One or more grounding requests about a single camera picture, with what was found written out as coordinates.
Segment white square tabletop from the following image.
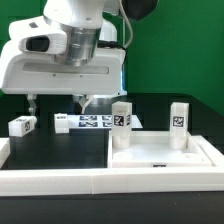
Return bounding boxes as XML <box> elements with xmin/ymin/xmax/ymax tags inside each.
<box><xmin>107</xmin><ymin>131</ymin><xmax>212</xmax><ymax>168</ymax></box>

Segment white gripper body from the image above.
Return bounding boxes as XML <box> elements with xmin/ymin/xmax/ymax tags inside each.
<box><xmin>0</xmin><ymin>16</ymin><xmax>126</xmax><ymax>96</ymax></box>

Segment white marker base plate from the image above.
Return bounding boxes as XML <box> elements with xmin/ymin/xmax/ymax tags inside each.
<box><xmin>68</xmin><ymin>115</ymin><xmax>142</xmax><ymax>129</ymax></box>

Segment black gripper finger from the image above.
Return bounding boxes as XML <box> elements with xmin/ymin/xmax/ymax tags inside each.
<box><xmin>27</xmin><ymin>94</ymin><xmax>37</xmax><ymax>116</ymax></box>
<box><xmin>73</xmin><ymin>95</ymin><xmax>94</xmax><ymax>114</ymax></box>

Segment white U-shaped obstacle fence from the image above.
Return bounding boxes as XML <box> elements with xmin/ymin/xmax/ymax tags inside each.
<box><xmin>0</xmin><ymin>136</ymin><xmax>224</xmax><ymax>196</ymax></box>

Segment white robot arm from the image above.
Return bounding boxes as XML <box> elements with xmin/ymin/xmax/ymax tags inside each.
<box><xmin>0</xmin><ymin>0</ymin><xmax>159</xmax><ymax>113</ymax></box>

